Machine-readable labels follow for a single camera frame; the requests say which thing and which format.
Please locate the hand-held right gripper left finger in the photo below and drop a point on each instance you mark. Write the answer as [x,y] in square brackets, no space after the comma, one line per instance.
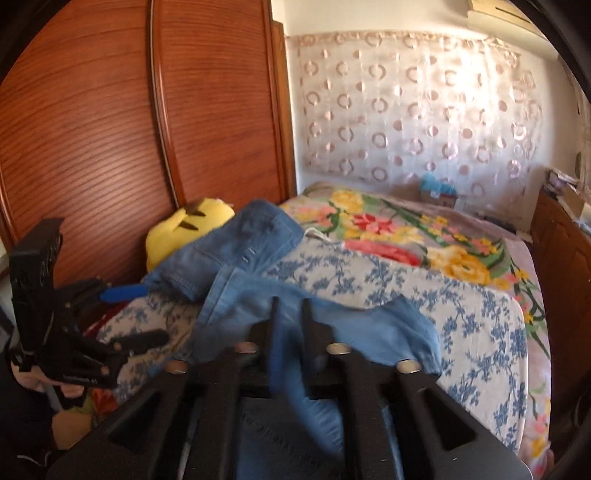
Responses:
[277,355]

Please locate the flat cardboard box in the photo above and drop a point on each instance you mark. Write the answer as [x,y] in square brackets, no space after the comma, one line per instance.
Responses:
[577,201]

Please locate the small cardboard box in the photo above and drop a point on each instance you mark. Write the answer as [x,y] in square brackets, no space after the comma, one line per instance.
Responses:
[445,201]

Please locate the wooden louvered wardrobe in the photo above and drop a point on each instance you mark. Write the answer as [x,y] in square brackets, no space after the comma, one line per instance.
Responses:
[115,138]

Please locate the yellow plush toy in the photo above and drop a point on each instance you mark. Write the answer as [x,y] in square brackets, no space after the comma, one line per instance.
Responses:
[184,226]

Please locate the air conditioner deflector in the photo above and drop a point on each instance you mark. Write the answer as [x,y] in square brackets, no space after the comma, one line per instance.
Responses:
[498,18]

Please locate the blue floral bed sheet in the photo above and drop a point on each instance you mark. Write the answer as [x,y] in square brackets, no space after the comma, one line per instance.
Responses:
[461,332]

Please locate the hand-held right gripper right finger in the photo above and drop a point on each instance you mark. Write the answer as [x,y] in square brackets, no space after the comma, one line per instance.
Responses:
[308,341]

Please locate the folded blue jeans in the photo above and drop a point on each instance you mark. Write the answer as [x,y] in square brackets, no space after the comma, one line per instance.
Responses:
[249,240]

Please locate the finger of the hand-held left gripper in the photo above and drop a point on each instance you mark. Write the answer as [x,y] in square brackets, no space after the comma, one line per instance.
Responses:
[124,291]
[138,340]

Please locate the person's left hand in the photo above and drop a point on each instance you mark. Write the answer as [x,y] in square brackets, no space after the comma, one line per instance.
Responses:
[69,391]

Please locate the colourful floral blanket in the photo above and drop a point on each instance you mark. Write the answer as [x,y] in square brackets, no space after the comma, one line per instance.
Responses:
[415,230]

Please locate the wooden cabinet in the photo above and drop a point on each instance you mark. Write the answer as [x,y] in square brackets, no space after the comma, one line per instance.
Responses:
[563,258]

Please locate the blue denim pants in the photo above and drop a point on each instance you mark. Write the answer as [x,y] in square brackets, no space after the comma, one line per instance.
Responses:
[351,323]

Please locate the person's left forearm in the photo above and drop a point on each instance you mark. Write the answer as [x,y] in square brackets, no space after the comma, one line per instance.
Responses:
[23,415]

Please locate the sheer circle-patterned curtain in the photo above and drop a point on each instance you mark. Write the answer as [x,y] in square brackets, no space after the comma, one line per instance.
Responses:
[415,115]

